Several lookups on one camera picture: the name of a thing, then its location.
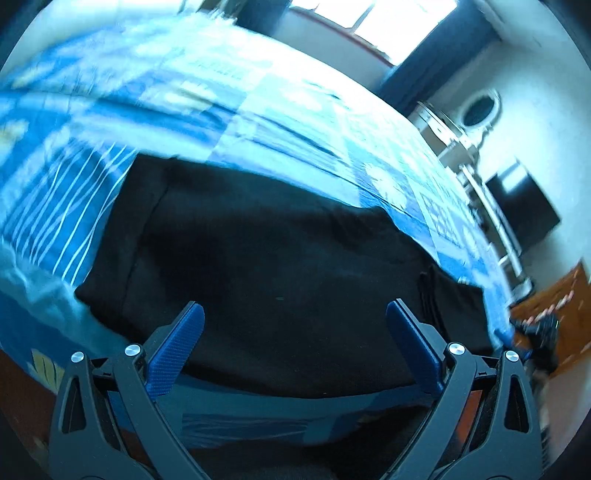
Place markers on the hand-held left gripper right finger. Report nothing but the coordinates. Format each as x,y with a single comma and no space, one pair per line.
415,348

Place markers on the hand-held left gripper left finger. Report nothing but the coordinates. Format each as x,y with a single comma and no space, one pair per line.
178,350

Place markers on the black pants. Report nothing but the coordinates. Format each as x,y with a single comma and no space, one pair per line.
277,254

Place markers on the white television stand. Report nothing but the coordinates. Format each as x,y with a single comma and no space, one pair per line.
501,230

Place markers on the black television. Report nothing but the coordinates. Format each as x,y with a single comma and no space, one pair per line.
524,205

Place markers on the person's dark grey clothing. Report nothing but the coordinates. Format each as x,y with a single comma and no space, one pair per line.
277,464

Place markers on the white dressing table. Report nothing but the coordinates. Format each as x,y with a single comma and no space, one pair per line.
445,134

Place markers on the white oval mirror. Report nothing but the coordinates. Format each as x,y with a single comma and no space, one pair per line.
480,110

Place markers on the blue patterned bed sheet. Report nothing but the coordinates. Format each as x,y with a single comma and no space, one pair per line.
277,115

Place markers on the dark blue curtain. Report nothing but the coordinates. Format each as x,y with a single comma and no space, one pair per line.
434,60
263,11

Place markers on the window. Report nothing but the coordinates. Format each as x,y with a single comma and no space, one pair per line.
383,27

